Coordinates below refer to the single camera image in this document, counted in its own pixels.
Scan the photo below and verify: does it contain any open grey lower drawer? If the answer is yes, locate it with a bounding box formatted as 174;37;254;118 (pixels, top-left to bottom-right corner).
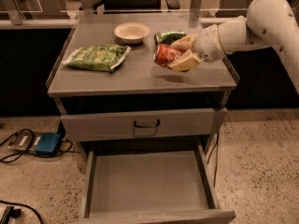
79;144;235;224

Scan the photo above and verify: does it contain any black drawer handle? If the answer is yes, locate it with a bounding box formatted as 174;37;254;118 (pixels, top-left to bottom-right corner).
134;119;160;129

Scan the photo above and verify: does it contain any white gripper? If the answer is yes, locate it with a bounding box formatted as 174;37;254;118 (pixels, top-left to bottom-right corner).
168;24;225;72

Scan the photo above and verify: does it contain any blue box on floor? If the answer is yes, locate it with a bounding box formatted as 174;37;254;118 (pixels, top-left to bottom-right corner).
35;133;61;156

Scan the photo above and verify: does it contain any green soda can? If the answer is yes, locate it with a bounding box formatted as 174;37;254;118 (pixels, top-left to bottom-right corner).
154;30;186;45

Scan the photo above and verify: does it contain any clear glass barrier panel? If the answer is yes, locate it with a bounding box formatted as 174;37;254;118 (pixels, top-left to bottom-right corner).
0;0;253;23

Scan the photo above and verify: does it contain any white paper bowl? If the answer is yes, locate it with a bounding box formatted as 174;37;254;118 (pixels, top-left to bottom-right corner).
114;22;150;45

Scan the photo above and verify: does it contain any grey drawer cabinet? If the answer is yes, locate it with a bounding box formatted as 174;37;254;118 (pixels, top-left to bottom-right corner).
45;13;240;161

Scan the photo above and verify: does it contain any closed grey upper drawer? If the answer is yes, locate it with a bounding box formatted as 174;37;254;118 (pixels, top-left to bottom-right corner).
62;108;227;142

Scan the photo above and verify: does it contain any black cable beside cabinet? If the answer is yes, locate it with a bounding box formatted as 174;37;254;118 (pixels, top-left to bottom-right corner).
206;131;220;188

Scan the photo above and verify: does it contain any grey flat floor device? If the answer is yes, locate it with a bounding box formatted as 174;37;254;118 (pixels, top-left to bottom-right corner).
7;131;41;151

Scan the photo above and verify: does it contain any black device bottom left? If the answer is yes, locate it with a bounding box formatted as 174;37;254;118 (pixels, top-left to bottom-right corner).
0;206;21;224

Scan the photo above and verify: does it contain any green chip bag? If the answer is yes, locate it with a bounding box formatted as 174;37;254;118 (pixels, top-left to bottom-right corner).
63;44;131;73

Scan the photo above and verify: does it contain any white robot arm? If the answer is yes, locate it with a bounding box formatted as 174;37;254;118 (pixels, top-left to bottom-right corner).
171;0;299;91

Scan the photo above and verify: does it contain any black floor cable left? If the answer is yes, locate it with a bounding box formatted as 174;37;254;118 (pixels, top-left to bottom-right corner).
0;128;80;164

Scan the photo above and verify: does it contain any black cable bottom left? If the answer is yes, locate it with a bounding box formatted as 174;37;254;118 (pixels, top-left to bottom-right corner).
0;200;45;224

